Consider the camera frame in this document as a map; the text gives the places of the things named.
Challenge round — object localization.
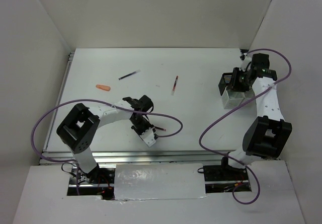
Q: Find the red gel pen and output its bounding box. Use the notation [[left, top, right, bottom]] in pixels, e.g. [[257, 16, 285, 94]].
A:
[[154, 126, 166, 131], [171, 75, 179, 96]]

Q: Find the orange lead case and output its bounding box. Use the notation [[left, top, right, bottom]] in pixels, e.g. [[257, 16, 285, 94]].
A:
[[96, 85, 111, 91]]

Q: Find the dark purple gel pen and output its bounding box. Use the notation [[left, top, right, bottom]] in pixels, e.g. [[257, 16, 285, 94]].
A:
[[118, 70, 140, 80]]

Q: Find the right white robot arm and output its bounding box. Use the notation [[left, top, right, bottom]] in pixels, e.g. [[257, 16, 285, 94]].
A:
[[218, 53, 292, 180]]

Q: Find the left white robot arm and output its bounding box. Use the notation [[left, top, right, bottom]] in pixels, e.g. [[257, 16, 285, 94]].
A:
[[56, 95, 157, 183]]

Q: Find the white mesh organizer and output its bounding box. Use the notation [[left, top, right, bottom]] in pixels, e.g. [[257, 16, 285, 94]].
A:
[[221, 89, 255, 110]]

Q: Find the white foil cover board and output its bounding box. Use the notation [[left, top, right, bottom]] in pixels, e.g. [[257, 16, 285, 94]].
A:
[[114, 164, 206, 200]]

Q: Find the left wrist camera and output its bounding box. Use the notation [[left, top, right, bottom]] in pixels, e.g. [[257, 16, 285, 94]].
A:
[[139, 128, 157, 147]]

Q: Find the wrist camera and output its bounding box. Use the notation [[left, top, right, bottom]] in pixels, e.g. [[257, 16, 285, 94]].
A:
[[139, 128, 157, 147], [239, 53, 252, 71]]

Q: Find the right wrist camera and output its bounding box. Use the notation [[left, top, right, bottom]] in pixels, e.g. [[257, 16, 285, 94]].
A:
[[239, 53, 252, 71]]

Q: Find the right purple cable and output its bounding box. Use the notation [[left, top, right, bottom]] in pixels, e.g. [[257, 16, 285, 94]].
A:
[[198, 48, 293, 205]]

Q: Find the purple cable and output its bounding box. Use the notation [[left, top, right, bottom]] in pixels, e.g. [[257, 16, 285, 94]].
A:
[[198, 48, 293, 205], [30, 99, 184, 197]]

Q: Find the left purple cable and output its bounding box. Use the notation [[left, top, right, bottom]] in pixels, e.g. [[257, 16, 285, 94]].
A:
[[30, 99, 184, 197]]

